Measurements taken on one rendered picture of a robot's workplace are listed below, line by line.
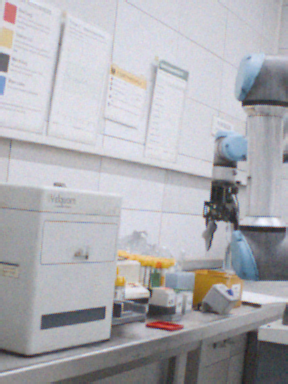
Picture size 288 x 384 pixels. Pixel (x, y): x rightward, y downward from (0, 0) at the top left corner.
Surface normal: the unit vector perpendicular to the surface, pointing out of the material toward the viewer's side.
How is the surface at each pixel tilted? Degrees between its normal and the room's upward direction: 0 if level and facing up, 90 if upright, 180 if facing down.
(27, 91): 93
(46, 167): 90
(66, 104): 93
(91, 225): 90
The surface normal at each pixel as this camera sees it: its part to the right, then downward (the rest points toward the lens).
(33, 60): 0.86, 0.18
